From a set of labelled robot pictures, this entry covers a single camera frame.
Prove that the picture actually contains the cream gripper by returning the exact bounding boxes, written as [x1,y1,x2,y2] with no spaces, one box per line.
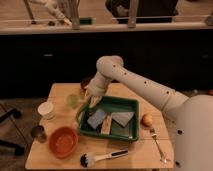
[85,74,110,108]

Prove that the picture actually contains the green pepper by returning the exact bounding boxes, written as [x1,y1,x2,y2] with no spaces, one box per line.
[75,106,88,124]

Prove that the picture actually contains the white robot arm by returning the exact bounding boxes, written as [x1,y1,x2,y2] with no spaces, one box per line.
[87,56,213,171]

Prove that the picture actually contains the dark brown bowl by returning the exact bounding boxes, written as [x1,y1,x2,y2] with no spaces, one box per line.
[80,77,91,90]

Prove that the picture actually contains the red bowl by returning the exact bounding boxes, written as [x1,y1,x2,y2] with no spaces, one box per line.
[48,126,78,159]

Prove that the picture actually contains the blue sponge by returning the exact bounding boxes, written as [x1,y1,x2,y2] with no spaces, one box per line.
[87,109,107,129]

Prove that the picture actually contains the green translucent cup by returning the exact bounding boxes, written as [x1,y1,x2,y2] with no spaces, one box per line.
[67,94,79,109]

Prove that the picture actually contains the beige sponge block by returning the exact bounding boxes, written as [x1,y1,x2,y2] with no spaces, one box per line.
[101,116,112,134]

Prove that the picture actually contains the grey folded cloth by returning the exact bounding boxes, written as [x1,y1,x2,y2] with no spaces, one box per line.
[111,112,134,127]

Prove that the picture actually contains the white lidded cup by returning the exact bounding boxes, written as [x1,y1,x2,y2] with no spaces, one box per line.
[37,101,55,120]

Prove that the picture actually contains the green plastic tray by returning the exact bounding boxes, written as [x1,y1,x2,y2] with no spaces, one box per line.
[78,96,139,142]

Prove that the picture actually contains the metal cup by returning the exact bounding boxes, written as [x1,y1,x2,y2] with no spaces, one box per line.
[30,125,47,143]

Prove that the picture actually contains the silver fork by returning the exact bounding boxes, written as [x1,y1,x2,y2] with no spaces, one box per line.
[149,128,169,164]

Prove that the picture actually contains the wooden table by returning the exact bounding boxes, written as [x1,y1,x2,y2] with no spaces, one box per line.
[25,83,174,171]

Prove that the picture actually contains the black office chair base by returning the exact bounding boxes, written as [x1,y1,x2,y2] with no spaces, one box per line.
[0,104,26,157]

